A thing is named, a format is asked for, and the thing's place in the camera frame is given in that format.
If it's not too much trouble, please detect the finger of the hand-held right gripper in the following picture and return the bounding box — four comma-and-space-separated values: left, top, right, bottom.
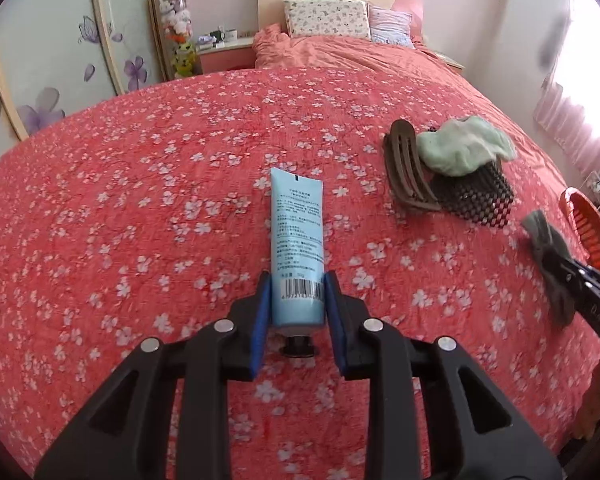
555, 255, 600, 295

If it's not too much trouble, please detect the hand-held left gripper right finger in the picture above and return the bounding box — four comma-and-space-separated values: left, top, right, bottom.
324, 270, 563, 480

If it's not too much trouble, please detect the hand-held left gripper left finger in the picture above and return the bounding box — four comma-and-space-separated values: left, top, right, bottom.
32, 270, 273, 480

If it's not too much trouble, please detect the orange plastic basket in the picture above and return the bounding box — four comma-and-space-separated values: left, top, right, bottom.
559, 186, 600, 277

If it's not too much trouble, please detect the grey cloth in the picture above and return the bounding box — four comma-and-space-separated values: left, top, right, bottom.
520, 209, 578, 328

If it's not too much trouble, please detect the light blue tube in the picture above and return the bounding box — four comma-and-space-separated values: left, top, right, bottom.
270, 166, 327, 358

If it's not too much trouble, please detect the brown hair claw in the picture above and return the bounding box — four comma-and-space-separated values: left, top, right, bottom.
383, 119, 442, 217

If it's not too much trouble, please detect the green cloth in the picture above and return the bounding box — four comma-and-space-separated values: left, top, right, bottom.
416, 115, 517, 177

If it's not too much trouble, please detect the pink curtain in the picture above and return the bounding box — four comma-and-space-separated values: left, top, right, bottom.
534, 80, 600, 211

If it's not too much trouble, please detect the pink nightstand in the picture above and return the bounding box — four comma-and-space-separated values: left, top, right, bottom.
196, 35, 256, 75
430, 50, 466, 73

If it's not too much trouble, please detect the bed with coral duvet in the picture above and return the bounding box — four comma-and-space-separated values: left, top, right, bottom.
252, 24, 463, 76

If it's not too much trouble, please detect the pink striped pillow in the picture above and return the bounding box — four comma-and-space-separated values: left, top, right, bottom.
367, 5, 415, 50

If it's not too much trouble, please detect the floral pillow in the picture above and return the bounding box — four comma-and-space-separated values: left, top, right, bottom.
284, 0, 372, 41

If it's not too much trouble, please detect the plush toy display tube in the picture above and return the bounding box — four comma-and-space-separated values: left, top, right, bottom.
156, 0, 198, 80

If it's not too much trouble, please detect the wardrobe with flower doors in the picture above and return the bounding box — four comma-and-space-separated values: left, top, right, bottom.
0, 0, 163, 186

